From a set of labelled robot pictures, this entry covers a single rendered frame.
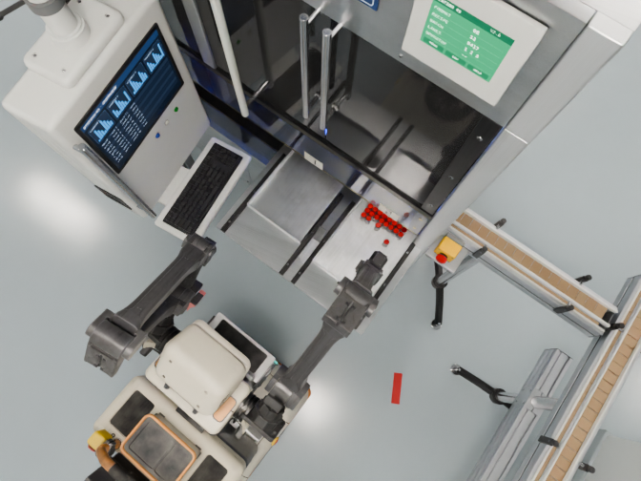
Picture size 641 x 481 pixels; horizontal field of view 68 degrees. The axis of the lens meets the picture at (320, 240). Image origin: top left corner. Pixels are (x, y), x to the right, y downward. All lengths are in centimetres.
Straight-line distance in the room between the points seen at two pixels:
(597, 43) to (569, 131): 259
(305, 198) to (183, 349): 84
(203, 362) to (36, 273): 194
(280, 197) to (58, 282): 158
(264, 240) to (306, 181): 29
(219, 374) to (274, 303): 142
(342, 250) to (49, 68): 110
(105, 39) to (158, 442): 127
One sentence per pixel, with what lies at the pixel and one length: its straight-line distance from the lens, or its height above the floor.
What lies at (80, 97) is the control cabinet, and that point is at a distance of 146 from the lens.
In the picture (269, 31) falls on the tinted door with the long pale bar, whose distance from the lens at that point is 136.
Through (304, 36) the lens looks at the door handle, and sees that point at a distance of 112.
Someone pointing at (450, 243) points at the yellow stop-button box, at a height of 103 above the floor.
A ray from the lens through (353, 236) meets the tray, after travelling 185.
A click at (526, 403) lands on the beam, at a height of 55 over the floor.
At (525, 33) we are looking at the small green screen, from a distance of 85.
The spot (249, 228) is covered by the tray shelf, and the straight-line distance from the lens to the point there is 187.
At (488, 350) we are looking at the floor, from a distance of 283.
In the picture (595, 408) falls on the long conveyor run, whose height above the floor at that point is 93.
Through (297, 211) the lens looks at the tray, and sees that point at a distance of 187.
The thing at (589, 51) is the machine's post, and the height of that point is 206.
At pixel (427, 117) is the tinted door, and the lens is 117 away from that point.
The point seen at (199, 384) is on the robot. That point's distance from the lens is 131.
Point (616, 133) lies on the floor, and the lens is 355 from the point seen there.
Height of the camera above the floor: 266
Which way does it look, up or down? 75 degrees down
